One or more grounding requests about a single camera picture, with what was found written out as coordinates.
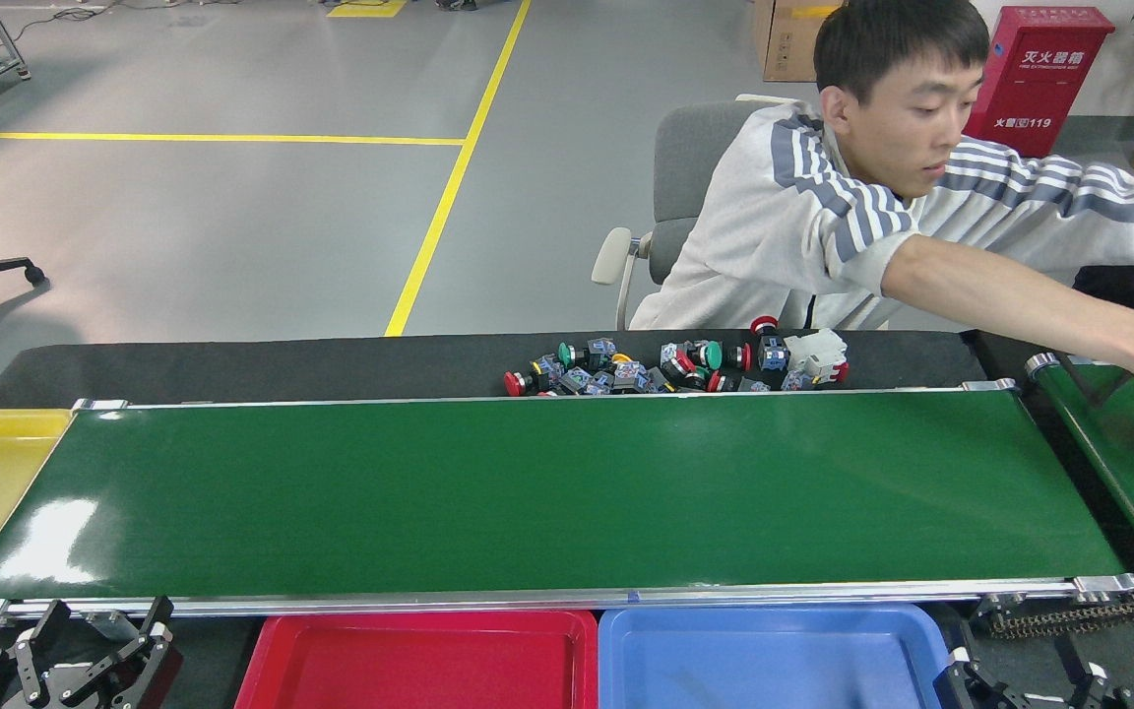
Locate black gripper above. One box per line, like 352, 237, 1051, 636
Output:
0, 595, 184, 709

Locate black drive chain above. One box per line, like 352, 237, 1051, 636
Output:
971, 591, 1134, 639

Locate long green conveyor belt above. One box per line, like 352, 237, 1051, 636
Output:
0, 379, 1134, 631

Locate blue plastic tray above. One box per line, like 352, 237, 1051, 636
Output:
598, 603, 952, 709

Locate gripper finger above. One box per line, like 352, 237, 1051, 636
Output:
933, 648, 1016, 709
1069, 660, 1134, 709

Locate green mushroom push button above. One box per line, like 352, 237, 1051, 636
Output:
661, 340, 724, 380
559, 366, 612, 397

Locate red plastic tray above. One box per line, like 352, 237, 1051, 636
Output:
234, 609, 599, 709

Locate grey office chair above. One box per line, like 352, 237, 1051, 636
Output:
592, 95, 804, 331

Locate brown cardboard box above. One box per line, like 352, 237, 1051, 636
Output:
752, 0, 844, 83

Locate red fire extinguisher box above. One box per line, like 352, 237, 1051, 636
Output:
963, 5, 1116, 159

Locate white circuit breaker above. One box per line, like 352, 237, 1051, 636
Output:
784, 328, 849, 387

